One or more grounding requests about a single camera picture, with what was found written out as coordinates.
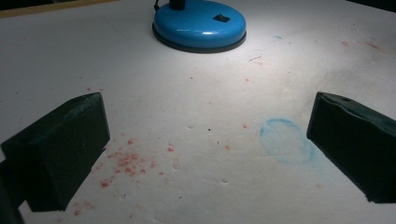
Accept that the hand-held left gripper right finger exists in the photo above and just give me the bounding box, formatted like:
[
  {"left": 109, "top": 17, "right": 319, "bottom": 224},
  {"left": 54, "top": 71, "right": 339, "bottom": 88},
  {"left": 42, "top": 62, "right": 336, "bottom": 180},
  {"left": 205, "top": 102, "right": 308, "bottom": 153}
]
[{"left": 305, "top": 91, "right": 396, "bottom": 204}]

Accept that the blue round lamp base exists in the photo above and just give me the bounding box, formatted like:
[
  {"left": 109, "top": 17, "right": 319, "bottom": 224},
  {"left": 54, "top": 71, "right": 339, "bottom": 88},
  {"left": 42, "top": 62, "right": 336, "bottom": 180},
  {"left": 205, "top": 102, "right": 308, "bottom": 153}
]
[{"left": 151, "top": 0, "right": 248, "bottom": 54}]

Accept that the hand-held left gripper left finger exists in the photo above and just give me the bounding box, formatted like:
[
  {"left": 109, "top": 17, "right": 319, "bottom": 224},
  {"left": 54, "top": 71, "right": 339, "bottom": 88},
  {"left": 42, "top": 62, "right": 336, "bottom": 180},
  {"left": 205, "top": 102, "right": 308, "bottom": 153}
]
[{"left": 0, "top": 91, "right": 111, "bottom": 213}]

